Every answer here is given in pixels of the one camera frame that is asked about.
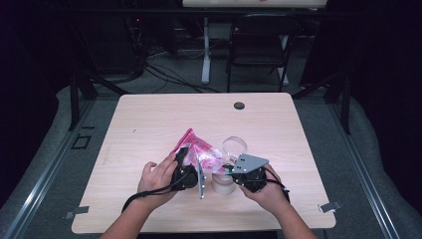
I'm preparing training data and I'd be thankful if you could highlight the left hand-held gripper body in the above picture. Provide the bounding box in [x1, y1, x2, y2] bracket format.
[170, 160, 207, 200]

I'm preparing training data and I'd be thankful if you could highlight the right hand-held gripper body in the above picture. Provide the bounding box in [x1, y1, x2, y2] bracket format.
[231, 152, 270, 194]

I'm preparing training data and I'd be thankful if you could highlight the clear glass jar with handle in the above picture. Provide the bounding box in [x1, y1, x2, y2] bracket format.
[210, 135, 249, 196]

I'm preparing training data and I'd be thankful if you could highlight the pink printed plastic bag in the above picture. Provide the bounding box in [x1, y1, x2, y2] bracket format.
[170, 127, 231, 176]

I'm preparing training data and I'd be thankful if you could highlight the person's right hand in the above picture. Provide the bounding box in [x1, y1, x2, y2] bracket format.
[239, 163, 291, 215]

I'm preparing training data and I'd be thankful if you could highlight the person's left hand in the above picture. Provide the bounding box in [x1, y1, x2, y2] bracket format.
[136, 151, 180, 211]

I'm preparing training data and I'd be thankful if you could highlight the grey tape piece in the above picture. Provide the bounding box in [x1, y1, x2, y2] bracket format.
[63, 205, 91, 220]
[317, 200, 343, 214]

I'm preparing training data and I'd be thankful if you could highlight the black folding chair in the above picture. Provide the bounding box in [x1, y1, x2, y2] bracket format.
[226, 13, 302, 94]

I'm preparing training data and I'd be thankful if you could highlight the black metal stand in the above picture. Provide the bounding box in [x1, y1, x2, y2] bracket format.
[68, 66, 131, 131]
[292, 70, 352, 135]

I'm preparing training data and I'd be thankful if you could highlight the white background desk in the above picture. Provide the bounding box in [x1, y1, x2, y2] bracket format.
[181, 0, 328, 86]

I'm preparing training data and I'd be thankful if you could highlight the right hand-held gripper black cable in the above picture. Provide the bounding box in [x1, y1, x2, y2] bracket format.
[263, 164, 291, 204]

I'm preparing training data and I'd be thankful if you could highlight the hand-held gripper black cable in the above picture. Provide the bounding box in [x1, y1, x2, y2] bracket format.
[263, 164, 291, 204]
[120, 172, 190, 214]

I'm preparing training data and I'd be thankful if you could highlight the left hand-held gripper black cable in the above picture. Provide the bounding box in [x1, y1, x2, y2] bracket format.
[120, 172, 190, 214]

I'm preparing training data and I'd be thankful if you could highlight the bundle of black floor cables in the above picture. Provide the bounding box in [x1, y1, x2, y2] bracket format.
[142, 62, 221, 95]

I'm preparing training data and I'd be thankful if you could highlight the aluminium floor rail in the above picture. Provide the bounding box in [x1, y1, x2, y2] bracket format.
[326, 99, 401, 239]
[2, 99, 96, 239]

